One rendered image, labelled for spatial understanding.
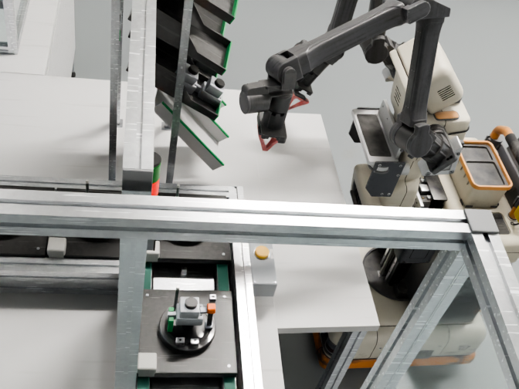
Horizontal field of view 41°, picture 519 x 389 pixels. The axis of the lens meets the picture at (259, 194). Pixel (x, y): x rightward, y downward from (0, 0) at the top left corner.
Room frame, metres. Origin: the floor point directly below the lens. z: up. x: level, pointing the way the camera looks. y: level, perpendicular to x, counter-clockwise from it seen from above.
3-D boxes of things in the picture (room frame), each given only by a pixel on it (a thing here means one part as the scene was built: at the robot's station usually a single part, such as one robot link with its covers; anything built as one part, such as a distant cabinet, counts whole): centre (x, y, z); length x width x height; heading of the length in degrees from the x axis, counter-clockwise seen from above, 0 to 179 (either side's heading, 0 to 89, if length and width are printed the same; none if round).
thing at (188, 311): (0.94, 0.10, 1.06); 0.08 x 0.04 x 0.07; 105
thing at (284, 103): (1.37, 0.01, 1.41); 0.07 x 0.06 x 0.07; 123
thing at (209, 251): (1.27, 0.18, 1.01); 0.24 x 0.24 x 0.13; 15
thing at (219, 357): (0.94, 0.09, 0.96); 0.24 x 0.24 x 0.02; 15
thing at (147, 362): (0.82, 0.16, 0.97); 0.05 x 0.05 x 0.04; 15
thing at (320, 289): (1.49, 0.05, 0.84); 0.90 x 0.70 x 0.03; 18
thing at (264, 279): (1.24, -0.05, 0.93); 0.21 x 0.07 x 0.06; 15
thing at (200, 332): (0.94, 0.09, 0.98); 0.14 x 0.14 x 0.02
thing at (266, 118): (1.37, 0.01, 1.35); 0.10 x 0.07 x 0.07; 15
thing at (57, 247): (1.20, 0.42, 1.01); 0.24 x 0.24 x 0.13; 15
